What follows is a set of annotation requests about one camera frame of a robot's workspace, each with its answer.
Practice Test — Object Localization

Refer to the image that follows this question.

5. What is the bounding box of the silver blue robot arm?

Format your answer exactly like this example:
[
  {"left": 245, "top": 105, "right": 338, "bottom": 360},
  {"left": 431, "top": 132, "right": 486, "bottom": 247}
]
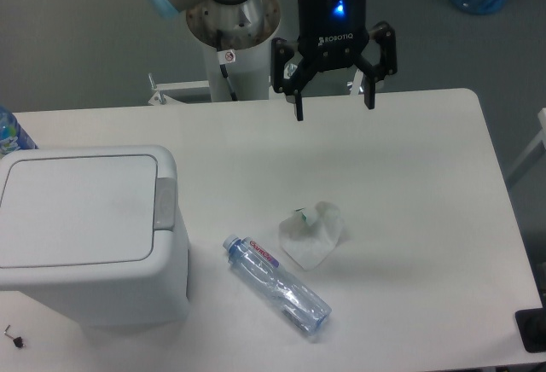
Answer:
[{"left": 149, "top": 0, "right": 398, "bottom": 120}]

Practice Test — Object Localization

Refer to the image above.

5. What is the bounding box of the black cable on pedestal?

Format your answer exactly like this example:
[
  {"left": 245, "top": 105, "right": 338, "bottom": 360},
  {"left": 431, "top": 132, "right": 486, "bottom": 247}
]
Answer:
[{"left": 215, "top": 29, "right": 239, "bottom": 102}]

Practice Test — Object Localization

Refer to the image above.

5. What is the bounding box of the black clamp at table edge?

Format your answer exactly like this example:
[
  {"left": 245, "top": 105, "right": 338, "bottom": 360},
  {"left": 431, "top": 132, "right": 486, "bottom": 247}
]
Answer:
[{"left": 515, "top": 308, "right": 545, "bottom": 353}]

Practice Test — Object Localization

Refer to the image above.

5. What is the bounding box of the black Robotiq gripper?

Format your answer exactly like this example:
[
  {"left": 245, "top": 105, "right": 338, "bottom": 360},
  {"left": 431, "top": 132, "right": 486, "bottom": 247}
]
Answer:
[{"left": 270, "top": 0, "right": 398, "bottom": 121}]

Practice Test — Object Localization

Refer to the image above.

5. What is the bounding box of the clear empty plastic bottle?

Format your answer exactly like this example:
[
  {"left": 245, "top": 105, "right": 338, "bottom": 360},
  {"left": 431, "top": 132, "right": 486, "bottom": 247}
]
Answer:
[{"left": 223, "top": 235, "right": 332, "bottom": 336}]

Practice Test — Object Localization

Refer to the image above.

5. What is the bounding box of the blue labelled bottle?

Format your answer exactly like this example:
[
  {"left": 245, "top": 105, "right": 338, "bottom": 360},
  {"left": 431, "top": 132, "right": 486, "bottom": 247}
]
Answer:
[{"left": 1, "top": 107, "right": 38, "bottom": 158}]

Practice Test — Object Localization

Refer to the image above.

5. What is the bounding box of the crumpled white paper tissue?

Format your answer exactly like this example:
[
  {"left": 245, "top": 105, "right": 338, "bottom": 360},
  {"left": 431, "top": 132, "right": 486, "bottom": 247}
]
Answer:
[{"left": 278, "top": 201, "right": 345, "bottom": 271}]

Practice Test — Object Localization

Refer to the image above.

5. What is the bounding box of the white frame at right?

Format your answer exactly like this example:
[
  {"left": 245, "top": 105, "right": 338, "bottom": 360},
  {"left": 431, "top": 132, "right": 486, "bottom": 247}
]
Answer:
[{"left": 505, "top": 108, "right": 545, "bottom": 189}]

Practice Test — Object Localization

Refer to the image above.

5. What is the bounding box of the white push-lid trash can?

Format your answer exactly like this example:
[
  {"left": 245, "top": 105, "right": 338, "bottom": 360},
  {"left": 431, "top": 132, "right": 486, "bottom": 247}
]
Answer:
[{"left": 1, "top": 145, "right": 190, "bottom": 327}]

